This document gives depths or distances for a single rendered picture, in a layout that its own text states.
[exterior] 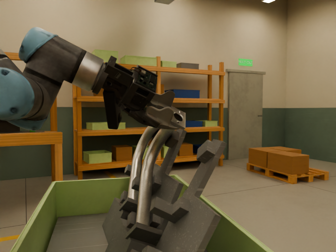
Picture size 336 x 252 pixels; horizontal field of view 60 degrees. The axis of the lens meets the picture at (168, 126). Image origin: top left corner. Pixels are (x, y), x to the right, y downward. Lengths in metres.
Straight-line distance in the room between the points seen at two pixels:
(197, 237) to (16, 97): 0.34
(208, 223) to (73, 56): 0.40
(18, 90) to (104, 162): 4.88
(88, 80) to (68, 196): 0.51
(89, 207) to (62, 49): 0.58
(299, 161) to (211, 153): 4.71
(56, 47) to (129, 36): 5.53
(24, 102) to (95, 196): 0.60
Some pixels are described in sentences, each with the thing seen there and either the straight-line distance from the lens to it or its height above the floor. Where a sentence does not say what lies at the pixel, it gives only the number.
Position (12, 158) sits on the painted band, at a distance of 5.69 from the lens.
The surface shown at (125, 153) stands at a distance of 5.42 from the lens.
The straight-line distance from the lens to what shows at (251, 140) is 7.57.
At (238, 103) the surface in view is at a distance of 7.25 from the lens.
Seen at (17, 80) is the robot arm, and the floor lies 1.23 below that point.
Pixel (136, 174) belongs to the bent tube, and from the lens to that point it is 0.84.
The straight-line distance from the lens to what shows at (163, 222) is 0.65.
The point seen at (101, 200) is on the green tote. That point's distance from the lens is 1.02.
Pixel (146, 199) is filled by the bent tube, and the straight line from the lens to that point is 0.67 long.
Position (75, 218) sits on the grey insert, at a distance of 1.00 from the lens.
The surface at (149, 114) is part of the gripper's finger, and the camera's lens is 0.65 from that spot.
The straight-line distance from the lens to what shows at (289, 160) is 5.17.
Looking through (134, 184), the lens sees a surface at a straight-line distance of 0.72.
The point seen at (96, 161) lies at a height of 0.29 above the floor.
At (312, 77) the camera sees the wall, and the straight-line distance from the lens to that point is 7.98.
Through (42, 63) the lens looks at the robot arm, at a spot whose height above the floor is 1.28.
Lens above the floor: 1.19
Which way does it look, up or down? 3 degrees down
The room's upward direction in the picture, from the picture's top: straight up
